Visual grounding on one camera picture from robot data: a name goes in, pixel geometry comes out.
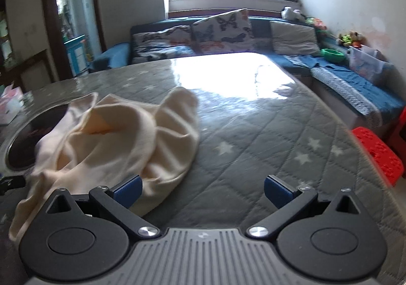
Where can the light blue small cabinet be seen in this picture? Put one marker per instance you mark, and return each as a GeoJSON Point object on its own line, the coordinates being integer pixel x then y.
{"type": "Point", "coordinates": [75, 49]}

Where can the round black induction cooktop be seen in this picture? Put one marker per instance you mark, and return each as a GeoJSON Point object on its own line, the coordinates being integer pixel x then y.
{"type": "Point", "coordinates": [21, 151]}

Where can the red plastic stool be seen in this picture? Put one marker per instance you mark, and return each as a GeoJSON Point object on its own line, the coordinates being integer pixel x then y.
{"type": "Point", "coordinates": [383, 156]}

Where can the cream knit garment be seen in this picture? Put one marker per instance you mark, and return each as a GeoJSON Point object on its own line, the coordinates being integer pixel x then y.
{"type": "Point", "coordinates": [102, 141]}

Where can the green plastic bowl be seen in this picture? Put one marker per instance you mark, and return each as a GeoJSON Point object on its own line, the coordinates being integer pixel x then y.
{"type": "Point", "coordinates": [333, 56]}

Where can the flat butterfly print pillow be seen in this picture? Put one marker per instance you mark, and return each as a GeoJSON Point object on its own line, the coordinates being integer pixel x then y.
{"type": "Point", "coordinates": [174, 42]}

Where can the clear plastic storage box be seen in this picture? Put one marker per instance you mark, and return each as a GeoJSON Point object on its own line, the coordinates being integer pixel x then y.
{"type": "Point", "coordinates": [365, 63]}

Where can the blue corner sofa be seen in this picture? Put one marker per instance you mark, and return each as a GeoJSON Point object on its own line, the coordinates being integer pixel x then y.
{"type": "Point", "coordinates": [376, 104]}

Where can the dark wooden door frame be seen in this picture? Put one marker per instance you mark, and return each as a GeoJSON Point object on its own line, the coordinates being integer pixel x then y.
{"type": "Point", "coordinates": [55, 38]}

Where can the upright butterfly print pillow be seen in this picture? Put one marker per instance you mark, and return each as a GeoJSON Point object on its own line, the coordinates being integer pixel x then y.
{"type": "Point", "coordinates": [228, 32]}

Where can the plain grey cushion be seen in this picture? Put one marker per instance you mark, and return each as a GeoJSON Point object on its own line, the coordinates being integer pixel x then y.
{"type": "Point", "coordinates": [293, 39]}

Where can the black white plush toy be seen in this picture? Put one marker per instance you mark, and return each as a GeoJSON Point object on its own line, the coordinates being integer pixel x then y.
{"type": "Point", "coordinates": [289, 14]}

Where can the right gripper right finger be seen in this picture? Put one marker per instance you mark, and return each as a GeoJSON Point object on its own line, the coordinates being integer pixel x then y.
{"type": "Point", "coordinates": [290, 202]}

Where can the colourful plush toys pile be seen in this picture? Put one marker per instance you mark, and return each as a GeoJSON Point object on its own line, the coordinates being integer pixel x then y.
{"type": "Point", "coordinates": [352, 39]}

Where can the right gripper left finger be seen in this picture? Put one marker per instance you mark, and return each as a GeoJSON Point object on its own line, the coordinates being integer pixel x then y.
{"type": "Point", "coordinates": [113, 204]}

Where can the pink tissue pack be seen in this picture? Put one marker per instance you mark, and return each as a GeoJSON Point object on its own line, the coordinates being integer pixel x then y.
{"type": "Point", "coordinates": [11, 103]}

